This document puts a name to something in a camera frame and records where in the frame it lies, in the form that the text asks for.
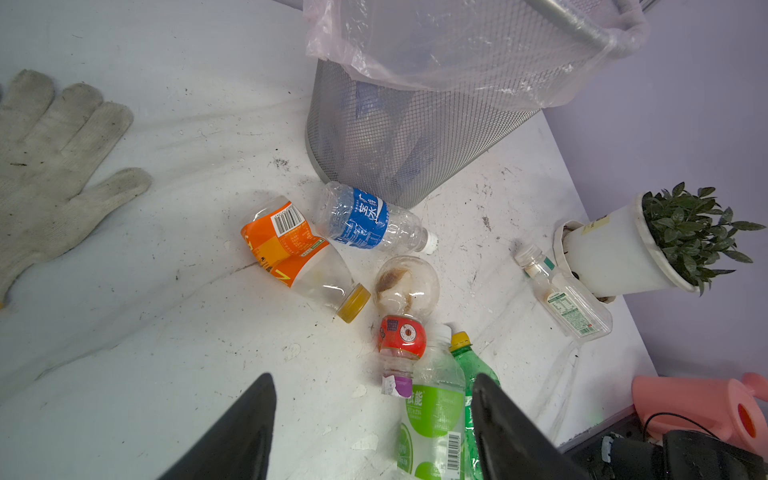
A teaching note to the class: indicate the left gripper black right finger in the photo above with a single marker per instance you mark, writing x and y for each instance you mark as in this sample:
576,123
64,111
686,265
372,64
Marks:
510,446

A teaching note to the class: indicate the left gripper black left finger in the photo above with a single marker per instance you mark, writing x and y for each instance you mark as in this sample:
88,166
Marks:
238,445

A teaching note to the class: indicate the green label red cap bottle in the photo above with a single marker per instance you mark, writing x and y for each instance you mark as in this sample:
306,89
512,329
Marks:
431,435

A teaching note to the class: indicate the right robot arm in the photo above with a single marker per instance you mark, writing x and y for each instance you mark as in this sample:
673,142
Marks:
622,449

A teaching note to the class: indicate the grey bin with plastic liner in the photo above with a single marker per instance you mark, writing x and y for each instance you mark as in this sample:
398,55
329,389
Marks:
408,93

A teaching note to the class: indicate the clear bottle green cap right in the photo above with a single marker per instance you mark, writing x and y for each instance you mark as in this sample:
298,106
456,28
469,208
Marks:
573,307

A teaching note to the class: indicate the red cap purple label bottle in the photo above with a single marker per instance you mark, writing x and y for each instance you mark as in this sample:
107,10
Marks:
402,342

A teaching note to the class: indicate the yellow cap round bottle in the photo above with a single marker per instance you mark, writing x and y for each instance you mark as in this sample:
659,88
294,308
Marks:
407,286

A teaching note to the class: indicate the orange label bottle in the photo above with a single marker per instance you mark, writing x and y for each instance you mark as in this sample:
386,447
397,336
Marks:
285,245

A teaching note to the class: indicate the pink watering can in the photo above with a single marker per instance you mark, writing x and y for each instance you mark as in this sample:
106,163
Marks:
726,408

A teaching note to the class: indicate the lying blue label bottle top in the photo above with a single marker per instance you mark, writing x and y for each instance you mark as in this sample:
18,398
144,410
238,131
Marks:
359,219

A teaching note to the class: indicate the potted green plant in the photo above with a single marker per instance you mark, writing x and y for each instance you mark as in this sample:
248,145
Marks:
663,240

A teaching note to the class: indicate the white work glove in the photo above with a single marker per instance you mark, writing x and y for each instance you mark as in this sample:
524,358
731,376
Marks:
51,145

